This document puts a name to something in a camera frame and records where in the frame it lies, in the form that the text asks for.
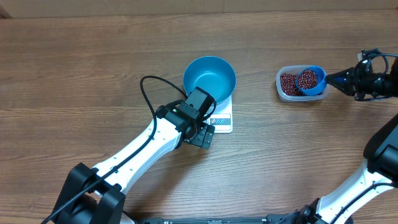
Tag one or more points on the white digital kitchen scale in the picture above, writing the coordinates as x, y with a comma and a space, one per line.
222, 118

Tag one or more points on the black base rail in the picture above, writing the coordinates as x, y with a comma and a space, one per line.
269, 219

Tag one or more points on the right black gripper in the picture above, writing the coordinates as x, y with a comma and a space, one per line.
352, 86

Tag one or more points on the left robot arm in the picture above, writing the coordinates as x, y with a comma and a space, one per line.
97, 194

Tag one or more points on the red beans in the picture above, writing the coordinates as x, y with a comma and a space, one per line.
293, 84

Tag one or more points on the blue plastic measuring scoop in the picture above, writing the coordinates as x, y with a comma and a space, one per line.
322, 81

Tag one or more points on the blue metal bowl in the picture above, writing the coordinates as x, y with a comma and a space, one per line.
212, 74

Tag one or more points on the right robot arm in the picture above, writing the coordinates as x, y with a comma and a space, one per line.
378, 172

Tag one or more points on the clear plastic food container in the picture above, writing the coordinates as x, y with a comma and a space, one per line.
295, 69

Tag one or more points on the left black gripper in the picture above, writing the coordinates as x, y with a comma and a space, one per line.
204, 135

